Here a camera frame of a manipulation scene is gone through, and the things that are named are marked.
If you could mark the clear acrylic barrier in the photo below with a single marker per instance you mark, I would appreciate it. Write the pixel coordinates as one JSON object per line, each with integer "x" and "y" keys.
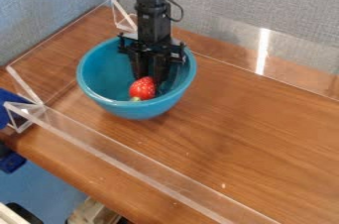
{"x": 245, "y": 153}

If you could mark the white and black object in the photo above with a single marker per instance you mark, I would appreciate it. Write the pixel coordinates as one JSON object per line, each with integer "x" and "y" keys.
{"x": 15, "y": 214}

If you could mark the blue bowl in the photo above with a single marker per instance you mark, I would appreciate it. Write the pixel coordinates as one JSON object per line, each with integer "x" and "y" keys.
{"x": 105, "y": 77}

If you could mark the blue clamp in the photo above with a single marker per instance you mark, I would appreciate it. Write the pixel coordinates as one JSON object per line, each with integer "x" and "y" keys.
{"x": 11, "y": 161}

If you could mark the beige object under table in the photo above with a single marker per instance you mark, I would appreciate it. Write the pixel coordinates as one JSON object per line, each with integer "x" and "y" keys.
{"x": 93, "y": 212}

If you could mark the red strawberry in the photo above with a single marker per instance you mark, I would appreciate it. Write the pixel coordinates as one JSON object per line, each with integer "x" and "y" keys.
{"x": 142, "y": 89}

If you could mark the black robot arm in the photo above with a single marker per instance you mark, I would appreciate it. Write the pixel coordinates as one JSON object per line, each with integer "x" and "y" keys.
{"x": 150, "y": 3}

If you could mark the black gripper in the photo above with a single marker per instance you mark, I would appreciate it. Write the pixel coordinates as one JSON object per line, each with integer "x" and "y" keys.
{"x": 151, "y": 43}

